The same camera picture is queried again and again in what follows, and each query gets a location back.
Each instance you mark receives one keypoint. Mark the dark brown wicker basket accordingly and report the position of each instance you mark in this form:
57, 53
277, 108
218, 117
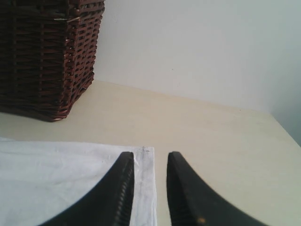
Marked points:
47, 55

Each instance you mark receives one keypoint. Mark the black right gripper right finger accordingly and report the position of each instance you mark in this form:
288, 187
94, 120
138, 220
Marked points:
192, 202

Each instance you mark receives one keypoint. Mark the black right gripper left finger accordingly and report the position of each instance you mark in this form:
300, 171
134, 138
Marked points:
110, 201

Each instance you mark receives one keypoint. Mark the white t-shirt red logo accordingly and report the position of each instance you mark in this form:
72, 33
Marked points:
40, 179

